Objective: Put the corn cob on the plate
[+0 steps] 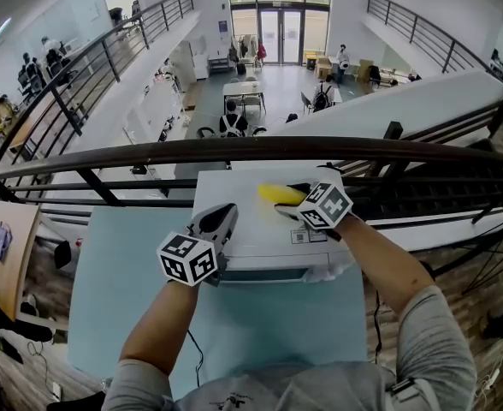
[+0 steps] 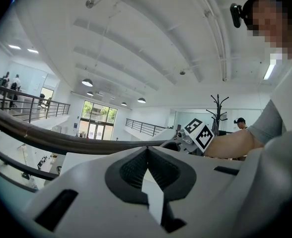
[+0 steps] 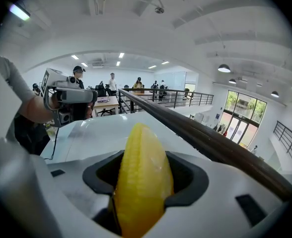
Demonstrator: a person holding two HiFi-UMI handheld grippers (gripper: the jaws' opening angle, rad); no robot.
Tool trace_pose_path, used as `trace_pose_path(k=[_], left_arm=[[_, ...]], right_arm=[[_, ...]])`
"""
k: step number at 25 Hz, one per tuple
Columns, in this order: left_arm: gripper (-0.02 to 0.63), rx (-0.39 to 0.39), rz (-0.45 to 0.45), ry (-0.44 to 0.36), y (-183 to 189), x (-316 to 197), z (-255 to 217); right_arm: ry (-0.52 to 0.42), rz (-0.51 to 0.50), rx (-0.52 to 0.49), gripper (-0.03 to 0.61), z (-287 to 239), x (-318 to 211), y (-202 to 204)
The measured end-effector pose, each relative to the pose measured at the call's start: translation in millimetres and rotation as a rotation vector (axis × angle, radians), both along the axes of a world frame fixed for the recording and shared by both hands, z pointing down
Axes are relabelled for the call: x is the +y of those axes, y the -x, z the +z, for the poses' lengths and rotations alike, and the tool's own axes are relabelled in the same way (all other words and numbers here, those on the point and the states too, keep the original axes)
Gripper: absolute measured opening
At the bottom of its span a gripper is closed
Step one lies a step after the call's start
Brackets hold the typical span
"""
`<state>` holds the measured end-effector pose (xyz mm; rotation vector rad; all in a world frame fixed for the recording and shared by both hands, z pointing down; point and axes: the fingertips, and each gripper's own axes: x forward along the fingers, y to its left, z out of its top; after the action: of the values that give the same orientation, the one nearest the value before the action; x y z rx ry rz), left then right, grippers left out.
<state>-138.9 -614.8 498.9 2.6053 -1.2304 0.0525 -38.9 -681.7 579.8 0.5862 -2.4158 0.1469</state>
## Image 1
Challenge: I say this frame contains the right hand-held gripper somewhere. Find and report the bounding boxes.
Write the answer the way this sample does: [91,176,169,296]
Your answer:
[274,181,354,241]

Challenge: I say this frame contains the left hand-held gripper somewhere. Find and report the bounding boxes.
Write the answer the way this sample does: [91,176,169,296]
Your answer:
[156,202,240,288]

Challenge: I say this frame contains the cardboard box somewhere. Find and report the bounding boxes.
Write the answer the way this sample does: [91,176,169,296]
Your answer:
[305,49,334,79]

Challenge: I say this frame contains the person's right forearm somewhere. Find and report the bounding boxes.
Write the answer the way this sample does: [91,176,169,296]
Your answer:
[334,214,436,316]

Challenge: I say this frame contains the clothes rack with coats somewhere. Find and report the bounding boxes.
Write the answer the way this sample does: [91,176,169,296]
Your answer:
[228,34,268,74]

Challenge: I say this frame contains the small black seat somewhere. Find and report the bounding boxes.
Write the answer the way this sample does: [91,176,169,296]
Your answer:
[53,240,73,269]

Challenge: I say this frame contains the black balcony railing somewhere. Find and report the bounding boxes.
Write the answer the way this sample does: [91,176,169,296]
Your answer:
[366,0,492,76]
[0,0,195,175]

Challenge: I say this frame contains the dark curved metal railing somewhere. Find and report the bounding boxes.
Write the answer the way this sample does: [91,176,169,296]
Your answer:
[0,137,503,230]

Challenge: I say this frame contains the black cable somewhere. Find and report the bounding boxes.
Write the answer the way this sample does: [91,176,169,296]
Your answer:
[373,289,383,363]
[186,330,205,387]

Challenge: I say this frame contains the white microwave oven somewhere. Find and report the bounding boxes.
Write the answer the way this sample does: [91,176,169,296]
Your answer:
[191,167,358,285]

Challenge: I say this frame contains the wooden side table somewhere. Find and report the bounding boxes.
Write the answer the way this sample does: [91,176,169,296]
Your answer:
[0,199,43,323]

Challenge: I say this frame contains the white dining table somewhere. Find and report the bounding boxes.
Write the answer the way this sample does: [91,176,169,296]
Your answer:
[222,81,266,113]

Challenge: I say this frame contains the glass entrance door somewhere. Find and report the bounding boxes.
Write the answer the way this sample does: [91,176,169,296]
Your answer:
[227,0,333,66]

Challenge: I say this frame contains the white power strip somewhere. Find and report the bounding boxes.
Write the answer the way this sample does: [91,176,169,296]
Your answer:
[482,368,501,391]

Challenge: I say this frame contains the person's left forearm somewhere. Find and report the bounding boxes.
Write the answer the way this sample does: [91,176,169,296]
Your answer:
[118,278,201,376]

